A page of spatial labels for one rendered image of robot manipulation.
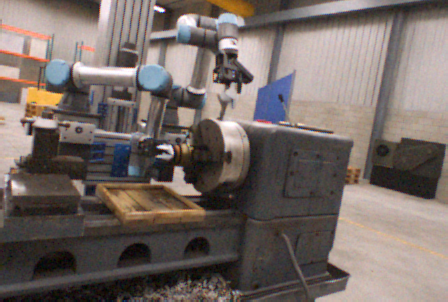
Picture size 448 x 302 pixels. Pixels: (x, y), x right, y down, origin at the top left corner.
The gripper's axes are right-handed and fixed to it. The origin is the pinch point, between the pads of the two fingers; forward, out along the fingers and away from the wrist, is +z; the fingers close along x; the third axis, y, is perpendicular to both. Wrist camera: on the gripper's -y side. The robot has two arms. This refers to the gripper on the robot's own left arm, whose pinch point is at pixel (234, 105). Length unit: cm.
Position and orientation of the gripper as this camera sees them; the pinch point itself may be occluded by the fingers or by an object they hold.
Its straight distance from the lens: 118.7
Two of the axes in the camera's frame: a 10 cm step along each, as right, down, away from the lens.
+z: 0.2, 9.8, -2.1
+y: -8.1, -1.0, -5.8
